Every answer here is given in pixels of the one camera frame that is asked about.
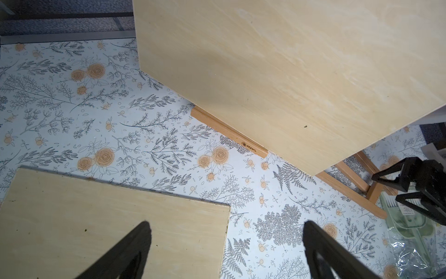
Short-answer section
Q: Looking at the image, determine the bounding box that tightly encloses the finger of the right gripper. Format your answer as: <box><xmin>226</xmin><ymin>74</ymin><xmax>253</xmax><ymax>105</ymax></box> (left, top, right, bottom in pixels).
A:
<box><xmin>371</xmin><ymin>157</ymin><xmax>423</xmax><ymax>192</ymax></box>
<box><xmin>396</xmin><ymin>191</ymin><xmax>435</xmax><ymax>220</ymax></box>

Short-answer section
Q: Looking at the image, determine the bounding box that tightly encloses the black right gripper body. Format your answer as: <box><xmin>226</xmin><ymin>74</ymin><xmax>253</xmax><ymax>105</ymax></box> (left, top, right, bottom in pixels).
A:
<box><xmin>415</xmin><ymin>159</ymin><xmax>446</xmax><ymax>225</ymax></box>

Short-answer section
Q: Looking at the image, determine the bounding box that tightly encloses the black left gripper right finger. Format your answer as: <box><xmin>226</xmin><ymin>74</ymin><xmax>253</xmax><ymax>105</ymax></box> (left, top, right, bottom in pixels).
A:
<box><xmin>303</xmin><ymin>220</ymin><xmax>379</xmax><ymax>279</ymax></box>

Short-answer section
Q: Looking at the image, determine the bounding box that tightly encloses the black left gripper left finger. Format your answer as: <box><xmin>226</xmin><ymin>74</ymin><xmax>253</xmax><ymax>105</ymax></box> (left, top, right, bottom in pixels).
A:
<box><xmin>77</xmin><ymin>221</ymin><xmax>152</xmax><ymax>279</ymax></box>

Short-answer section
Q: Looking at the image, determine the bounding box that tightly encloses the thin plywood board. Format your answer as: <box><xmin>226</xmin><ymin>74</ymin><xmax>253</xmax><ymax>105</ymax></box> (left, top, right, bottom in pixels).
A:
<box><xmin>132</xmin><ymin>1</ymin><xmax>446</xmax><ymax>176</ymax></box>
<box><xmin>1</xmin><ymin>167</ymin><xmax>230</xmax><ymax>279</ymax></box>

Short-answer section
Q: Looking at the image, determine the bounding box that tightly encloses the small wooden easel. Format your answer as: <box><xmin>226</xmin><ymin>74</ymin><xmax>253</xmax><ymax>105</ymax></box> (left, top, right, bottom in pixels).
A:
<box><xmin>190</xmin><ymin>106</ymin><xmax>268</xmax><ymax>158</ymax></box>

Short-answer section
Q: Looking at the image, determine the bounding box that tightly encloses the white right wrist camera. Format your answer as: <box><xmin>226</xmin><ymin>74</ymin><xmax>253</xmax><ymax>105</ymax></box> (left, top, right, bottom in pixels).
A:
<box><xmin>421</xmin><ymin>141</ymin><xmax>446</xmax><ymax>164</ymax></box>

